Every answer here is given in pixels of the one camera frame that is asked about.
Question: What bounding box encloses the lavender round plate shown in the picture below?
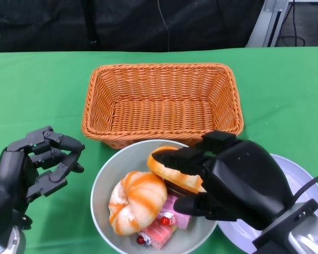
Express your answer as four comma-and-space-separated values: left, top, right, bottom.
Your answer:
216, 153, 318, 254

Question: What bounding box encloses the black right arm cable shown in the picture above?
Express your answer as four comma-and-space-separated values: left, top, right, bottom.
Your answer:
293, 173, 318, 203

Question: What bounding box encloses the chocolate layered cake slice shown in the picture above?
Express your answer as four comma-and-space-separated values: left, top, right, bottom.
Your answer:
166, 182, 191, 198

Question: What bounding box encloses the grey aluminium frame post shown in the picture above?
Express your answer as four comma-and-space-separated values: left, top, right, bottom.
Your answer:
245, 0, 292, 49

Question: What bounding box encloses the black floor cable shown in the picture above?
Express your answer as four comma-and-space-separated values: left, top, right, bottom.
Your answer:
279, 0, 308, 47

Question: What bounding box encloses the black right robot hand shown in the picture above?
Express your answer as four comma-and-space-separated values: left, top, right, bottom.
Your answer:
151, 130, 295, 231

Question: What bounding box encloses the orange striped bread roll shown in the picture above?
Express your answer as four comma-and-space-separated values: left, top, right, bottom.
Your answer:
108, 170, 169, 236
146, 146, 208, 194

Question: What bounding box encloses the grey round bowl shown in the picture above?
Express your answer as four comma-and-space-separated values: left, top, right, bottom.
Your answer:
90, 139, 219, 252

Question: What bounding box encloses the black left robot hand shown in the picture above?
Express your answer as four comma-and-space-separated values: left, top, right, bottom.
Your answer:
0, 126, 86, 213

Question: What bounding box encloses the black fabric backdrop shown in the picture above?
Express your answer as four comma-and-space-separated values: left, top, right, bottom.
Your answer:
0, 0, 266, 53

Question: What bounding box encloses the pink layered cake slice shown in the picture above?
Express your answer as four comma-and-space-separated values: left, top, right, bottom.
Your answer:
158, 195, 193, 230

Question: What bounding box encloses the orange wicker basket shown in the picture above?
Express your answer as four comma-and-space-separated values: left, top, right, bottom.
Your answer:
81, 62, 245, 150

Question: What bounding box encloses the red cake with cherries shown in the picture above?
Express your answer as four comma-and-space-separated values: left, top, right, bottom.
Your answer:
136, 213, 177, 250

